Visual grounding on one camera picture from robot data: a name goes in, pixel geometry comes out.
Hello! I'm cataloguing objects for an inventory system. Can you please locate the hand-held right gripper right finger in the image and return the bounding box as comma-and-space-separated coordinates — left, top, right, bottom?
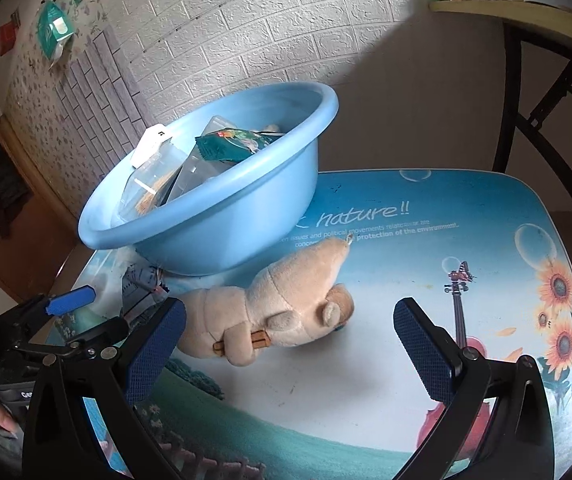
393, 297, 556, 480

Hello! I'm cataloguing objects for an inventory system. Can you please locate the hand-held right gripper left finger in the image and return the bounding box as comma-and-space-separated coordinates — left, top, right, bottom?
23, 297, 187, 480

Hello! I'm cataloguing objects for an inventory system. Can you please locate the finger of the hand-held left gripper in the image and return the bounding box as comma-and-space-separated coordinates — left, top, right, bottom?
13, 285, 97, 333
10, 317, 131, 361

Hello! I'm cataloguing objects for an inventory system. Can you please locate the silver snack packet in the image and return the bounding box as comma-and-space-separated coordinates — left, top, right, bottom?
122, 265, 171, 321

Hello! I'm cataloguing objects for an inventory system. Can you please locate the beige plush toy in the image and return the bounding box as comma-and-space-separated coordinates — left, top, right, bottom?
176, 237, 355, 368

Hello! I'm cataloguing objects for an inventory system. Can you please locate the clear box of toothpicks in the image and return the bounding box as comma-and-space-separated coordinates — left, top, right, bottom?
120, 160, 187, 223

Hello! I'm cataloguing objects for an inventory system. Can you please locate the light blue plastic basin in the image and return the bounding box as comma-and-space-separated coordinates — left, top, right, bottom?
78, 81, 339, 277

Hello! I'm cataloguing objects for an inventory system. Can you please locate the white charger plug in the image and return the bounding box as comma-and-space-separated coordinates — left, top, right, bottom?
132, 124, 175, 169

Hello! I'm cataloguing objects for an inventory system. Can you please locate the clear plastic box lid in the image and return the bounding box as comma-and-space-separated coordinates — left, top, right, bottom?
166, 115, 247, 206

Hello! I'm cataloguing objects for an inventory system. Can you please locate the teal snack packet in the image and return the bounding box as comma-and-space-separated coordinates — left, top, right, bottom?
195, 129, 287, 163

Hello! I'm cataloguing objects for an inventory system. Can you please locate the nature printed desktop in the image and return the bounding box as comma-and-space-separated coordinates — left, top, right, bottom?
53, 170, 572, 480

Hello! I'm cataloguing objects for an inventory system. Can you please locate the red hanging packet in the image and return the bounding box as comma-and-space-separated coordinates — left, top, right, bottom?
0, 10, 21, 56

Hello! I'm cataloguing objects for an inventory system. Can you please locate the green hanging packet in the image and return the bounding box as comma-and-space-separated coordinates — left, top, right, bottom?
36, 0, 74, 68

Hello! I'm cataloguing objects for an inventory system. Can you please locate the folding table with black legs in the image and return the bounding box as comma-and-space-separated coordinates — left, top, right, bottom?
428, 0, 572, 281

